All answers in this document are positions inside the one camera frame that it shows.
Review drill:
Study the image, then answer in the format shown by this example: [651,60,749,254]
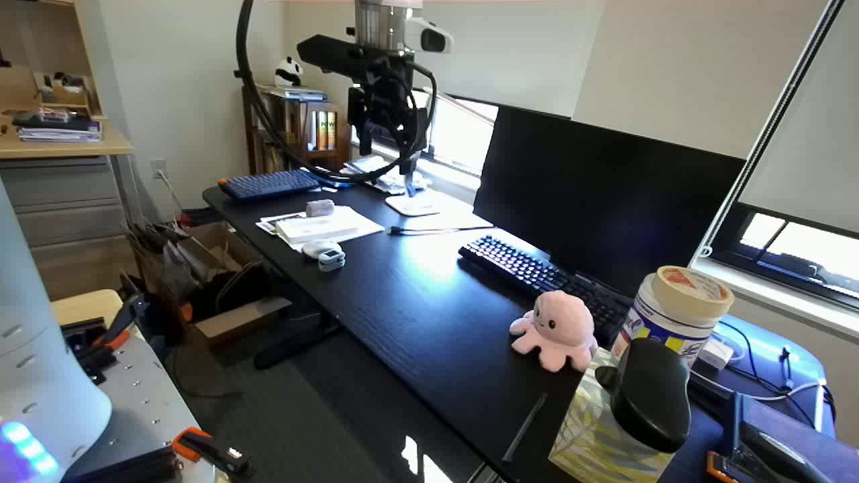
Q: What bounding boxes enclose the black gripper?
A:
[346,56,436,198]

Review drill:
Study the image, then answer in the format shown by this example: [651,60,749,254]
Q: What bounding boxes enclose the pink octopus plush toy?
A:
[507,286,600,376]

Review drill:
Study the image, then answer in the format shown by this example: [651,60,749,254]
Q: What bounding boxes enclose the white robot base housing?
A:
[0,178,115,483]

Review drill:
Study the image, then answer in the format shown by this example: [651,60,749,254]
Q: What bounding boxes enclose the panda plush toy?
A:
[271,54,308,92]

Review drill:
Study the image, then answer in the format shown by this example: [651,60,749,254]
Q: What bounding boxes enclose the pile of magazines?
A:
[342,152,436,197]

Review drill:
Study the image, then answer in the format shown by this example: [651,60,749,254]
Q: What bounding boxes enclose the white paper note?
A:
[383,191,448,219]

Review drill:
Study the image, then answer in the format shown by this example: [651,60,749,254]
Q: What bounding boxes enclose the small clear plastic cup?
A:
[304,197,338,219]

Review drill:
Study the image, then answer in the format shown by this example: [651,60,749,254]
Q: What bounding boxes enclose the silver pen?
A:
[386,222,496,239]

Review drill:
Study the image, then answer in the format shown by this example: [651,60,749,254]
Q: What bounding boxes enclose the white paper sheets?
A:
[256,203,386,254]

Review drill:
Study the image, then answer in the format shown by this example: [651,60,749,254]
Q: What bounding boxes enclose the brown wooden bookshelf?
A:
[238,82,355,178]

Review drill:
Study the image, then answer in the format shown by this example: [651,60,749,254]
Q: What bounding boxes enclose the small white tape dispenser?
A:
[302,239,349,273]

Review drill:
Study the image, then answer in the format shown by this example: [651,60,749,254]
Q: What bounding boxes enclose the blue notebook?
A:
[220,166,326,203]

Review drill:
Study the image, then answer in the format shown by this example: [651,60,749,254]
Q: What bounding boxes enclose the black computer keyboard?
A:
[457,234,634,337]

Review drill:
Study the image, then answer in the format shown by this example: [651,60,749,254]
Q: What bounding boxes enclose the open cardboard box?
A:
[124,218,295,348]

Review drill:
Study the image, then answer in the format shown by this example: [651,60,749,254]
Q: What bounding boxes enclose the black computer monitor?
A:
[473,101,747,300]

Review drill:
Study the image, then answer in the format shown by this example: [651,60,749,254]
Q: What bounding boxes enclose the white tub with tape roll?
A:
[610,262,739,367]

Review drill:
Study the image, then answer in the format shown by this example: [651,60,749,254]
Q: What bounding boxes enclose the grey drawer cabinet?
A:
[0,155,141,300]

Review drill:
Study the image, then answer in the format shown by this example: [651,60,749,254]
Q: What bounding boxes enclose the stack of books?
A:
[10,104,106,147]

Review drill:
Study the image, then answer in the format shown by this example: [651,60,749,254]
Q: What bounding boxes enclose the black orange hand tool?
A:
[59,292,150,380]

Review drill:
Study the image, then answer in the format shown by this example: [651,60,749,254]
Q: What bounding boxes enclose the orange black clamp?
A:
[170,425,256,478]

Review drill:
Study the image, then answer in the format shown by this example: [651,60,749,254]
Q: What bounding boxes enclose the white perforated side table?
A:
[59,320,232,483]

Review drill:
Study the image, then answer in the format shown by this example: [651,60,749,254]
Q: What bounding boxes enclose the clear plastic tissue pack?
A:
[546,347,684,483]

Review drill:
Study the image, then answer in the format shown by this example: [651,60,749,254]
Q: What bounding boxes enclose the black computer mouse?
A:
[596,335,696,457]

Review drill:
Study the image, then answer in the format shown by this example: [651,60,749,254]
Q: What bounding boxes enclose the white slanted window pole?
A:
[691,0,849,268]

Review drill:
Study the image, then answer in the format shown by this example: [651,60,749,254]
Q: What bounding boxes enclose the blue fabric bag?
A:
[712,311,840,443]

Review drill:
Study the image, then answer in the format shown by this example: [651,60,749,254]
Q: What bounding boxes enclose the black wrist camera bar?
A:
[295,33,422,81]

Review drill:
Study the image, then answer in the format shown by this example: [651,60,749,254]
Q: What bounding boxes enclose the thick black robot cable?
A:
[233,0,440,188]

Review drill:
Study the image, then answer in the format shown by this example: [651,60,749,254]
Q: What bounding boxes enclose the light wooden wall shelf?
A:
[0,0,134,164]

